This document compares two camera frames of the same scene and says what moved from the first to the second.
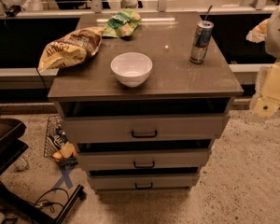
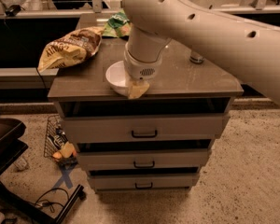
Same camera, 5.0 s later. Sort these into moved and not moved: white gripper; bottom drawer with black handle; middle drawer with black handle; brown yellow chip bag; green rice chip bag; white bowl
Moved: white bowl; white gripper
Not moved: middle drawer with black handle; bottom drawer with black handle; brown yellow chip bag; green rice chip bag
